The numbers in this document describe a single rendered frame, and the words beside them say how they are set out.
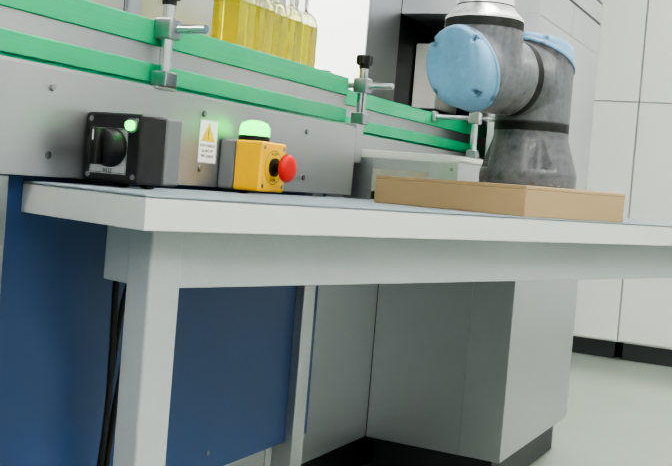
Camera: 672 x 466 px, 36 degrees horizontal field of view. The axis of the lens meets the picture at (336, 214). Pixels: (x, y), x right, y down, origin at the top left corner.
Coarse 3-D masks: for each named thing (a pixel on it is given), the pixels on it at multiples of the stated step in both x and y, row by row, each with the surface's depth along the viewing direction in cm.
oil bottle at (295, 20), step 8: (288, 8) 186; (296, 8) 188; (288, 16) 185; (296, 16) 187; (288, 24) 185; (296, 24) 187; (288, 32) 185; (296, 32) 187; (288, 40) 185; (296, 40) 188; (288, 48) 186; (296, 48) 188; (288, 56) 186; (296, 56) 188
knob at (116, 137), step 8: (96, 128) 114; (104, 128) 115; (112, 128) 116; (96, 136) 114; (104, 136) 115; (112, 136) 114; (120, 136) 116; (88, 144) 116; (96, 144) 114; (104, 144) 115; (112, 144) 114; (120, 144) 115; (88, 152) 116; (96, 152) 114; (104, 152) 115; (112, 152) 114; (120, 152) 115; (88, 160) 114; (96, 160) 114; (104, 160) 115; (112, 160) 115; (120, 160) 116
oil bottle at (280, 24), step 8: (272, 0) 181; (280, 8) 182; (280, 16) 182; (280, 24) 182; (280, 32) 182; (272, 40) 180; (280, 40) 183; (272, 48) 180; (280, 48) 183; (280, 56) 183
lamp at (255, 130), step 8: (248, 120) 145; (256, 120) 145; (240, 128) 145; (248, 128) 144; (256, 128) 144; (264, 128) 144; (240, 136) 145; (248, 136) 144; (256, 136) 144; (264, 136) 144
